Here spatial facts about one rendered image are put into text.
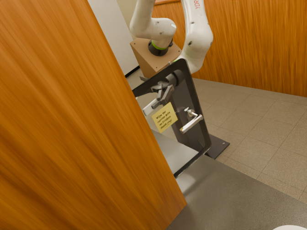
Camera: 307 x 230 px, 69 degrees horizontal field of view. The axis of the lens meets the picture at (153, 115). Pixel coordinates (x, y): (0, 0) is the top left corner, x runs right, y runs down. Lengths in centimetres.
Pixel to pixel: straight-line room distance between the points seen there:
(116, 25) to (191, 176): 354
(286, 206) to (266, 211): 6
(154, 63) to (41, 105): 124
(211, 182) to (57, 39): 69
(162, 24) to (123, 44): 279
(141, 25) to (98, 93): 99
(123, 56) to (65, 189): 382
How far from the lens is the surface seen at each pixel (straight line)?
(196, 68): 100
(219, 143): 229
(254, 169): 207
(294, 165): 211
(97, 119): 50
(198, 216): 83
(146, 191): 67
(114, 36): 415
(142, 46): 167
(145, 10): 136
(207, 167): 93
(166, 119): 71
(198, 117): 73
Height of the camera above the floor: 166
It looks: 34 degrees down
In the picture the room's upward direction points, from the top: 25 degrees counter-clockwise
